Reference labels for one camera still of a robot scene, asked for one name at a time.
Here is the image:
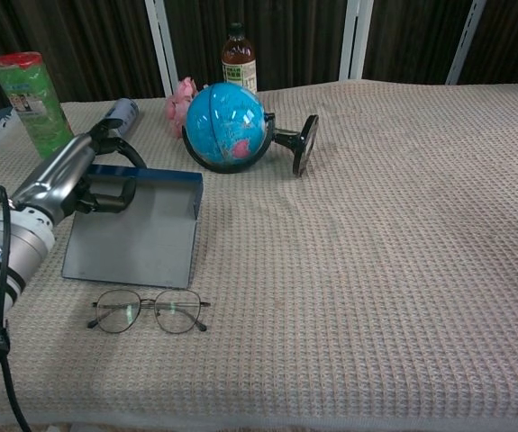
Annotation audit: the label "blue globe on black stand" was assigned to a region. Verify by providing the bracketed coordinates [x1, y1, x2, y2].
[181, 82, 321, 179]

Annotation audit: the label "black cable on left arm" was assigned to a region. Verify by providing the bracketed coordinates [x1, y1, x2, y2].
[0, 185, 32, 432]

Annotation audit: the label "pink artificial flower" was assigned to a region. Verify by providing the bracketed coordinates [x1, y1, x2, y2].
[164, 76, 210, 134]

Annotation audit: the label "green canister with red lid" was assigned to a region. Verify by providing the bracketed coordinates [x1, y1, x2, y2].
[0, 51, 76, 158]

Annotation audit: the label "beige waffle-weave tablecloth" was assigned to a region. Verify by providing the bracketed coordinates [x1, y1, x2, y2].
[0, 79, 518, 427]

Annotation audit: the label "thin metal eyeglasses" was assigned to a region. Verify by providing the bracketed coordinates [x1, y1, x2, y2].
[86, 288, 212, 335]

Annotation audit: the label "silver blue drink can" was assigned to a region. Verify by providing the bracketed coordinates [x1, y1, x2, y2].
[103, 97, 141, 136]

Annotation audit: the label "white screen frame post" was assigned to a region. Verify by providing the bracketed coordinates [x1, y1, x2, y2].
[144, 0, 181, 98]
[445, 0, 489, 86]
[338, 0, 375, 82]

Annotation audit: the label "brown tea bottle green label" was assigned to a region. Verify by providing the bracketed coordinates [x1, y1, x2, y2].
[221, 22, 259, 95]

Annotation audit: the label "blue card box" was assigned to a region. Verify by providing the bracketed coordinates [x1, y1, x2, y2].
[61, 164, 204, 290]

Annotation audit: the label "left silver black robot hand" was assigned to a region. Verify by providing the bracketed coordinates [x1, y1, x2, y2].
[8, 117, 148, 222]

